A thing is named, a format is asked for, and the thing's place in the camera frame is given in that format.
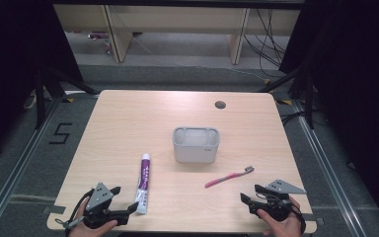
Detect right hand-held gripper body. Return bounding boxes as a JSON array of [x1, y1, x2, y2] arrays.
[[249, 179, 307, 222]]

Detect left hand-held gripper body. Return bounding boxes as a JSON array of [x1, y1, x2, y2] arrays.
[[83, 182, 129, 230]]

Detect white and purple toothpaste tube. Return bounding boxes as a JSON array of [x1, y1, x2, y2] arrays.
[[134, 152, 152, 215]]

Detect pink toothbrush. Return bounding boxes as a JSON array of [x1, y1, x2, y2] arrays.
[[204, 165, 256, 190]]

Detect grey plastic toothbrush holder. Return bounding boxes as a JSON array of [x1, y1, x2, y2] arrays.
[[172, 126, 221, 164]]

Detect person's right hand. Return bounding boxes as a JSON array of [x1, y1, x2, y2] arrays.
[[257, 197, 306, 237]]

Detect person's left hand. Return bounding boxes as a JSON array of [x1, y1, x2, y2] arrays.
[[68, 198, 118, 237]]

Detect black metal stand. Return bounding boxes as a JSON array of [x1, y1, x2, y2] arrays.
[[34, 64, 99, 130], [259, 62, 318, 130]]

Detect black curtain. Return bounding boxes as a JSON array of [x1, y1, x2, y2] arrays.
[[278, 0, 379, 228], [0, 0, 84, 166]]

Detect light wooden shelf unit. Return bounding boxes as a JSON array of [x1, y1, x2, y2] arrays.
[[52, 3, 302, 65]]

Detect left hand-held gripper cable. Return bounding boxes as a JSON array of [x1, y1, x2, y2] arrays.
[[54, 190, 91, 231]]

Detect hand-held gripper cable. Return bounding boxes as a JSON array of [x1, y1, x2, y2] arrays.
[[54, 190, 91, 231], [290, 199, 308, 235]]

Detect right hand-held gripper cable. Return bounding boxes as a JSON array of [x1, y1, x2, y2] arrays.
[[290, 199, 308, 235]]

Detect black floor cable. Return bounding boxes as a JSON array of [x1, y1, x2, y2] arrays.
[[277, 111, 306, 126]]

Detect black hanging cables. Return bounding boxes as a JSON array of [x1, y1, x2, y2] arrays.
[[243, 8, 288, 79]]

